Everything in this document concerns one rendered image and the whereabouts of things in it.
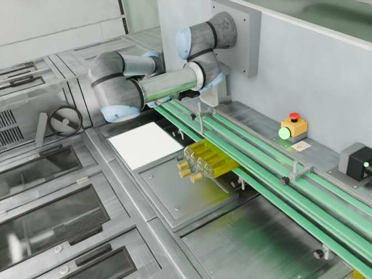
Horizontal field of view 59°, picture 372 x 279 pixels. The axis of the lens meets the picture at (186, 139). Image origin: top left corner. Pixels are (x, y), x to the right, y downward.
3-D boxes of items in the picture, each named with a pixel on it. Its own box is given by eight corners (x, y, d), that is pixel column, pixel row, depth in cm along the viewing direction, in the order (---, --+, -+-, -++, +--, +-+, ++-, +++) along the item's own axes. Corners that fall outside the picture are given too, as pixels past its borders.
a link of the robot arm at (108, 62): (70, 56, 107) (141, 60, 151) (83, 87, 107) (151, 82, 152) (96, 40, 102) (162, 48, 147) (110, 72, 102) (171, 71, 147)
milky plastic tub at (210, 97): (212, 94, 181) (199, 99, 177) (208, 55, 169) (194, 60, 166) (231, 104, 167) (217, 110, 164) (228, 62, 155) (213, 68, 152)
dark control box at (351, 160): (354, 160, 112) (337, 170, 109) (357, 140, 107) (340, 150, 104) (377, 172, 105) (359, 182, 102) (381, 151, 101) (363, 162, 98)
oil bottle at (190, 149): (219, 141, 166) (183, 157, 158) (218, 132, 163) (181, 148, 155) (226, 145, 162) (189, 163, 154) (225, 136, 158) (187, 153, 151)
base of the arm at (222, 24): (216, 7, 139) (196, 13, 136) (237, 16, 129) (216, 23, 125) (217, 41, 149) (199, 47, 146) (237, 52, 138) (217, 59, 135)
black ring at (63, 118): (84, 127, 220) (53, 139, 212) (75, 98, 208) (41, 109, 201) (87, 130, 216) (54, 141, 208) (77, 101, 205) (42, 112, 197)
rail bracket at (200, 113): (212, 127, 165) (191, 135, 161) (210, 96, 156) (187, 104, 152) (216, 129, 163) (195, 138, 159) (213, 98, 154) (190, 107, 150)
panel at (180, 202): (155, 123, 216) (106, 142, 204) (154, 119, 215) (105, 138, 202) (239, 197, 147) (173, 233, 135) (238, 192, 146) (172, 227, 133)
